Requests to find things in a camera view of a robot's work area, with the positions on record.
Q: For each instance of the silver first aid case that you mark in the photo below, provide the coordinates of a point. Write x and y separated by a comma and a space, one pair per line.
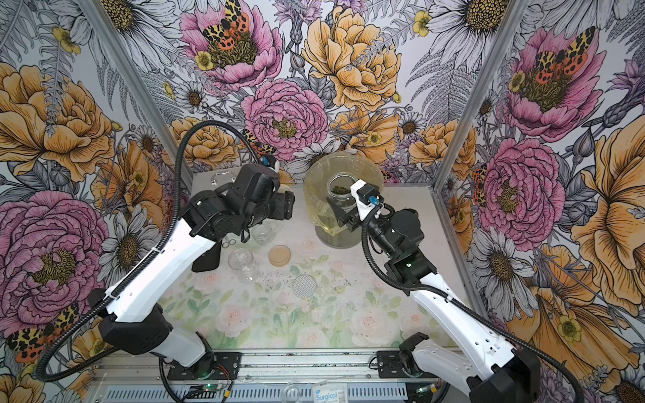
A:
211, 180

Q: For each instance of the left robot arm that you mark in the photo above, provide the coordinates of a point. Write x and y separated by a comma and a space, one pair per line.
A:
134, 321

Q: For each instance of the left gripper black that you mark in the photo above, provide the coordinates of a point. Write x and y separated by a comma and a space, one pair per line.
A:
281, 206

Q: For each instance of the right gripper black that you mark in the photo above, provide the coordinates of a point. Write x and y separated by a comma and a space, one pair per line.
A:
342, 216

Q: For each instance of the clear jar beige lid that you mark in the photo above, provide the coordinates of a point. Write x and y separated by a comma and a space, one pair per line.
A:
263, 234

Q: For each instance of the black rectangular case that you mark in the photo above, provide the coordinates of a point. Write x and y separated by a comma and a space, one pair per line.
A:
208, 261

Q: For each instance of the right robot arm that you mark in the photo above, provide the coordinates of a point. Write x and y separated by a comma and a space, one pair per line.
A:
488, 367

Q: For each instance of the small metal scissors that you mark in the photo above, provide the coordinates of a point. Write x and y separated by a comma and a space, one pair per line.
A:
228, 242

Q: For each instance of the peeled foil seal disc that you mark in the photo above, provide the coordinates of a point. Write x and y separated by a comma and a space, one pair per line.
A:
304, 286

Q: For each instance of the foil tea jar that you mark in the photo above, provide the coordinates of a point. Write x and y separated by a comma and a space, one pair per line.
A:
244, 265

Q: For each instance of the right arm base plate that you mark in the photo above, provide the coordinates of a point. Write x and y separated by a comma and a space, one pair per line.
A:
397, 364

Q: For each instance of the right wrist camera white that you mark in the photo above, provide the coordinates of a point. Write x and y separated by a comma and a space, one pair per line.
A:
367, 197

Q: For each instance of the surgical label box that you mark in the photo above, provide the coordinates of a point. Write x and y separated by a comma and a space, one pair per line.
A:
330, 393

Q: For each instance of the aluminium front rail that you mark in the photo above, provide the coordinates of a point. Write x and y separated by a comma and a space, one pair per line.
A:
299, 365

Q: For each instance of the mesh waste bin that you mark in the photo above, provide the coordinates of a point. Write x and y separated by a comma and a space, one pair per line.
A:
344, 240

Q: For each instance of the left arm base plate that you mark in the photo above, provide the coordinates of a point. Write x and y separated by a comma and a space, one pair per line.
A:
213, 366

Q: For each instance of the yellow bin liner bag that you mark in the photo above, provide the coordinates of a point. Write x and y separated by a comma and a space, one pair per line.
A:
317, 178

